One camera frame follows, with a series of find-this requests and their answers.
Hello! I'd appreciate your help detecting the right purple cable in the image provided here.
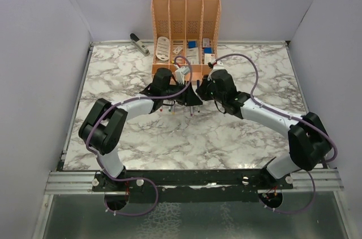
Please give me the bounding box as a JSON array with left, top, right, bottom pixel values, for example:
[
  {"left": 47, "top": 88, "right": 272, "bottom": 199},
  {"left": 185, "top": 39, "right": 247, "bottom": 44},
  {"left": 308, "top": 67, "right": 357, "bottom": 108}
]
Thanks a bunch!
[{"left": 208, "top": 53, "right": 336, "bottom": 214}]

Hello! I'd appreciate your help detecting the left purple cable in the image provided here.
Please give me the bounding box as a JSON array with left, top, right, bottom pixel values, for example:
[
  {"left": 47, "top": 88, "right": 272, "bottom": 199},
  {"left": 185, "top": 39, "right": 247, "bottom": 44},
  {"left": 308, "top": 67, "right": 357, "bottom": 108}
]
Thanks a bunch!
[{"left": 85, "top": 55, "right": 193, "bottom": 217}]

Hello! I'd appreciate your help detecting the purple cable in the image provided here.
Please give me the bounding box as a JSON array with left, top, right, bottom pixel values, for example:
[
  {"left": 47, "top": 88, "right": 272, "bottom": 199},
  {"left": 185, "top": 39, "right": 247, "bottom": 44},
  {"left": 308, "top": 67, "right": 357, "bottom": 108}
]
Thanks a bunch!
[
  {"left": 208, "top": 53, "right": 336, "bottom": 214},
  {"left": 85, "top": 55, "right": 193, "bottom": 217}
]

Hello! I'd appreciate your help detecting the orange desk organizer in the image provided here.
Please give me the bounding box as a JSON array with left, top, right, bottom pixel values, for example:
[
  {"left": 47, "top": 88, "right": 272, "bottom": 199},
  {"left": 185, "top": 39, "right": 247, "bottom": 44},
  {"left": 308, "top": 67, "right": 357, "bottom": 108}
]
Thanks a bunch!
[{"left": 151, "top": 0, "right": 221, "bottom": 85}]

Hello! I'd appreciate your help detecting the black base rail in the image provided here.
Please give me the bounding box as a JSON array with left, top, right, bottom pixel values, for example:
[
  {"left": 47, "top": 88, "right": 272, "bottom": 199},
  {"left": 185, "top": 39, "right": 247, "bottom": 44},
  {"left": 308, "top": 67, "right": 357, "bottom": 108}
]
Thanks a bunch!
[{"left": 92, "top": 168, "right": 293, "bottom": 204}]

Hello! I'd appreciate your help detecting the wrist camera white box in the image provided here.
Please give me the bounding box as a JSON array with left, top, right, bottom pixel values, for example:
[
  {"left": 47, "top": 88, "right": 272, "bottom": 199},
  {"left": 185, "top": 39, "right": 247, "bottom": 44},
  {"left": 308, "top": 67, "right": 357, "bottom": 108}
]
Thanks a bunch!
[
  {"left": 175, "top": 66, "right": 190, "bottom": 84},
  {"left": 208, "top": 61, "right": 225, "bottom": 71}
]

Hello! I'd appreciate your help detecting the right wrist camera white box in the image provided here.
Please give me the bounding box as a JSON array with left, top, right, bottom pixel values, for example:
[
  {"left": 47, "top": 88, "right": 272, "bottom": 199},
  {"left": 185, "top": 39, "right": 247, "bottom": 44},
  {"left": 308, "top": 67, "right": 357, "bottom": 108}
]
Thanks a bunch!
[{"left": 208, "top": 61, "right": 225, "bottom": 71}]

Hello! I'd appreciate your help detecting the oval barcode card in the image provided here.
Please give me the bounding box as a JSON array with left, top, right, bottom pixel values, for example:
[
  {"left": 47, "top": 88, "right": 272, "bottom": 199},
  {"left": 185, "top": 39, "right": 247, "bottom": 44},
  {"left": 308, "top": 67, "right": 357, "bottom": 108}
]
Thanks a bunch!
[{"left": 155, "top": 36, "right": 170, "bottom": 62}]

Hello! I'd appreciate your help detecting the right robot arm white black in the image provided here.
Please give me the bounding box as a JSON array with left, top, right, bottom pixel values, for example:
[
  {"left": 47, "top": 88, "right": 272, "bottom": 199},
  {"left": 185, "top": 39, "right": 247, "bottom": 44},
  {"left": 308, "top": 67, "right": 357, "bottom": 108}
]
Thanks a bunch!
[{"left": 196, "top": 69, "right": 331, "bottom": 189}]

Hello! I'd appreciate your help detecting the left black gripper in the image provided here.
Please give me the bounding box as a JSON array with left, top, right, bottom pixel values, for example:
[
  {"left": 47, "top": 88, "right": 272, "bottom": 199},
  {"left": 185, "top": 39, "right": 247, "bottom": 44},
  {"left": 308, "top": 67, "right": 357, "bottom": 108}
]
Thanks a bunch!
[{"left": 162, "top": 80, "right": 202, "bottom": 106}]

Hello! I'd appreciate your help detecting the blue eraser box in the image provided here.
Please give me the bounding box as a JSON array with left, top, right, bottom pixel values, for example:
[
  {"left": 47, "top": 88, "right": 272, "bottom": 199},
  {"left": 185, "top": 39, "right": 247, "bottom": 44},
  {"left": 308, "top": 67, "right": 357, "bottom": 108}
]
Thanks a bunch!
[{"left": 187, "top": 41, "right": 197, "bottom": 49}]

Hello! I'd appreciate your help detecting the black grey stapler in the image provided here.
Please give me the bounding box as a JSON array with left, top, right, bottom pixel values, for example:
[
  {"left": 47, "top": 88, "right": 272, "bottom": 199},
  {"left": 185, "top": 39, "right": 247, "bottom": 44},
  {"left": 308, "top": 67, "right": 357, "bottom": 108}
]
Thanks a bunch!
[{"left": 130, "top": 33, "right": 150, "bottom": 56}]

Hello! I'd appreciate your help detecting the white label box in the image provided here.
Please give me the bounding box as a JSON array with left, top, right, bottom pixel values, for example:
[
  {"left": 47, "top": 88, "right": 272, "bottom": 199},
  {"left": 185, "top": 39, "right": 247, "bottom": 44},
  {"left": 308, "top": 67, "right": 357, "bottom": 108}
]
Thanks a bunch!
[{"left": 204, "top": 53, "right": 216, "bottom": 64}]

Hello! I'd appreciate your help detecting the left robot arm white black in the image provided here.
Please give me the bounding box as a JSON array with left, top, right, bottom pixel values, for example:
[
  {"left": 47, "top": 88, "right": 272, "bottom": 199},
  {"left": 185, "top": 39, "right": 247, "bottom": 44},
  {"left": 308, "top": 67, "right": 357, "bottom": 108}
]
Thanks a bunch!
[{"left": 78, "top": 66, "right": 202, "bottom": 191}]

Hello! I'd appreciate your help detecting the white paper packet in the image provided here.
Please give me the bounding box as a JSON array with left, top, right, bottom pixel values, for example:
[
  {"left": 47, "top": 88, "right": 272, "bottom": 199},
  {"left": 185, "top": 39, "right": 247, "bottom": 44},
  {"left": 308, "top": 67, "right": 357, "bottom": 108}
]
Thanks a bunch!
[{"left": 186, "top": 47, "right": 200, "bottom": 65}]

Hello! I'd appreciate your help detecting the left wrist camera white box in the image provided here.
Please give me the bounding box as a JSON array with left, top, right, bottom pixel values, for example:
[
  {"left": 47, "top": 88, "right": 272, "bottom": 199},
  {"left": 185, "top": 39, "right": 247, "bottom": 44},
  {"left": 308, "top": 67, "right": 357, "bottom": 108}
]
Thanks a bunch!
[{"left": 175, "top": 66, "right": 190, "bottom": 84}]

